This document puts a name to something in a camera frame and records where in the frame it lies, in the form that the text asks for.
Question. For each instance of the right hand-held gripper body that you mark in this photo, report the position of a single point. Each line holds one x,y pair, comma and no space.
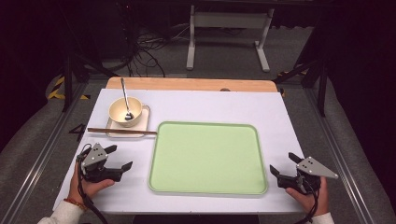
313,168

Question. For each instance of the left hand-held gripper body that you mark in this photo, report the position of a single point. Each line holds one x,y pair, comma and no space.
95,157

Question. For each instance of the cream bowl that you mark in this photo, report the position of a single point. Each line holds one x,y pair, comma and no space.
118,112

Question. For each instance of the white square plate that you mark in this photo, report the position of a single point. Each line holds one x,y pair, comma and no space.
143,123

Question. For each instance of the metal spoon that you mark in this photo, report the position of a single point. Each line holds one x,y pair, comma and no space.
125,99

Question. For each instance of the light green tray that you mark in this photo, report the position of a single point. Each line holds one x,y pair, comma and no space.
208,158

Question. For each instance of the person's left hand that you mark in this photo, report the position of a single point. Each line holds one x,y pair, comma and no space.
85,189

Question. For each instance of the person's right hand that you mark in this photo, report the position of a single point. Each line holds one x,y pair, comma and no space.
314,203

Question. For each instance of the grey metal stand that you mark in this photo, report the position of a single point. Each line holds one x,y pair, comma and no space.
230,20

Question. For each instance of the aluminium rail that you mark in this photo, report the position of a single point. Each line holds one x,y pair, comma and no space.
40,155
336,149

